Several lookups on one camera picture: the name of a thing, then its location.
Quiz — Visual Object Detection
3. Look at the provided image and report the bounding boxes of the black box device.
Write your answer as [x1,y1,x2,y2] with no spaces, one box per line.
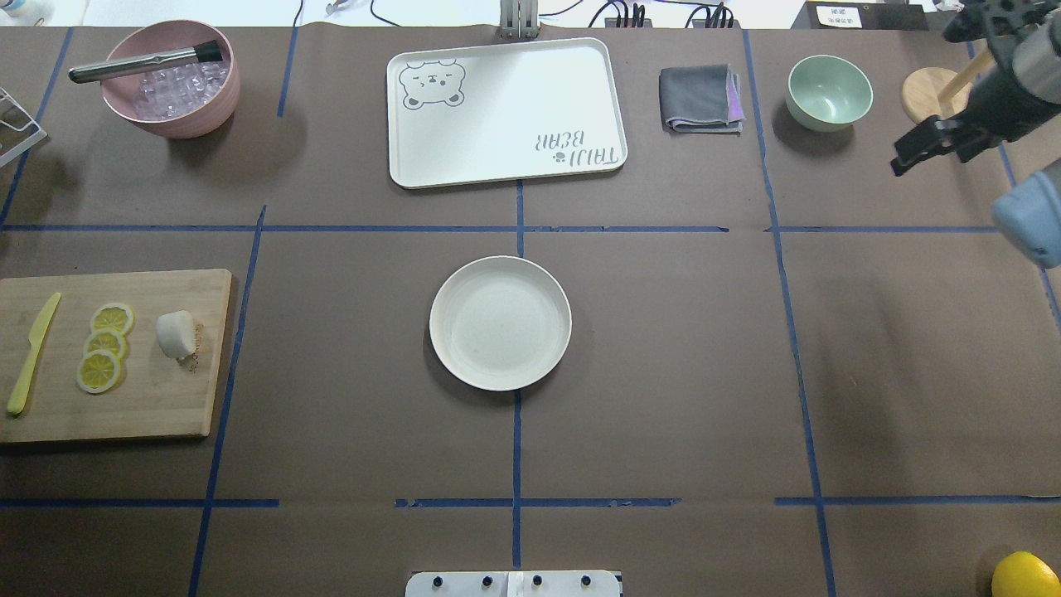
[792,1,929,31]

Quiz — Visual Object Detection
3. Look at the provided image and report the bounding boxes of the yellow plastic knife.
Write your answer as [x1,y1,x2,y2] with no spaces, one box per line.
[7,292,63,417]

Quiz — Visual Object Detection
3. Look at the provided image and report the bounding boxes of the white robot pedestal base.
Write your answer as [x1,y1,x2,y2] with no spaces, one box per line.
[405,570,624,596]

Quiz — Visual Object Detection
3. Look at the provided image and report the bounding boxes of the clear ice cubes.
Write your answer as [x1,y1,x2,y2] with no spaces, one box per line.
[133,62,231,121]

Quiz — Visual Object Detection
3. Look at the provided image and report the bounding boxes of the lemon slice bottom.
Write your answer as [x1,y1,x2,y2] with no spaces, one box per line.
[75,351,123,396]

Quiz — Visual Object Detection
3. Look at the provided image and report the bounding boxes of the aluminium frame post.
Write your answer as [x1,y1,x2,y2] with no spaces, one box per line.
[499,0,540,39]

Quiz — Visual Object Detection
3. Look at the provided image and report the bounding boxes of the folded grey cloth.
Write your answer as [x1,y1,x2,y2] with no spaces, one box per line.
[658,63,745,133]

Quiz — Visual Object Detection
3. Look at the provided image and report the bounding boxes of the black power strip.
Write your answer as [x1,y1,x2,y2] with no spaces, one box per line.
[589,1,740,30]

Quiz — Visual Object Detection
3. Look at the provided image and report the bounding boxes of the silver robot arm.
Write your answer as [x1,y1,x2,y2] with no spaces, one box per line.
[890,20,1060,269]

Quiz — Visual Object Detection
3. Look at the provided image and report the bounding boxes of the wooden cutting board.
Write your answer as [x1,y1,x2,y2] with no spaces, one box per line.
[1,269,234,444]

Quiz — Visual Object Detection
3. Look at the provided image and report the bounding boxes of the wooden mug stand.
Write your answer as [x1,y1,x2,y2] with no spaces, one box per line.
[899,49,996,124]

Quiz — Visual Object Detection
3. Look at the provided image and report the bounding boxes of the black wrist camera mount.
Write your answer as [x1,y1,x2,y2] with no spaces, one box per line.
[943,1,1059,43]

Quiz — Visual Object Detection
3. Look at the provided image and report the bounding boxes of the lemon slice top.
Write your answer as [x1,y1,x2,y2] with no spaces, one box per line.
[90,303,135,337]

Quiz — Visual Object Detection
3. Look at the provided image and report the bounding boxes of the white bear tray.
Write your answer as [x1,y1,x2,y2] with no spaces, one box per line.
[386,37,629,189]

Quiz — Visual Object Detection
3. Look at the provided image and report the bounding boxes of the lemon slice middle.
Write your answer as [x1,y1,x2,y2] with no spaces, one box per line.
[83,328,128,359]

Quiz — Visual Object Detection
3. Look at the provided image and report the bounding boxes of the white wire cup rack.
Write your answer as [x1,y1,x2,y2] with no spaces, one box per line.
[1,88,48,166]

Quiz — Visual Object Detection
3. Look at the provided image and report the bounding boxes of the mint green bowl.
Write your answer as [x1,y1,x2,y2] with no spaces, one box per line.
[785,56,874,133]

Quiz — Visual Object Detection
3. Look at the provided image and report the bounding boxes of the yellow lemon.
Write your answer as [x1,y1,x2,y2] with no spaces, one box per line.
[990,551,1060,596]

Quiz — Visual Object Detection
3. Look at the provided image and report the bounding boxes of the cream round plate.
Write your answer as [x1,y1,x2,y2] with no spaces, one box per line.
[428,254,573,391]

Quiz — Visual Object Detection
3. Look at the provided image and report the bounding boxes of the pink bowl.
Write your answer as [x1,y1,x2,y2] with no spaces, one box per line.
[101,20,241,139]

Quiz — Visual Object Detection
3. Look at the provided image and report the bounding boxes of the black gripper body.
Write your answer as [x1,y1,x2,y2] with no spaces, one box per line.
[952,69,1060,154]

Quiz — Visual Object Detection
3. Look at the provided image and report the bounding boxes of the lemon slice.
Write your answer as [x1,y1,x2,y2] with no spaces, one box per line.
[75,351,123,396]
[83,328,128,359]
[90,303,135,337]

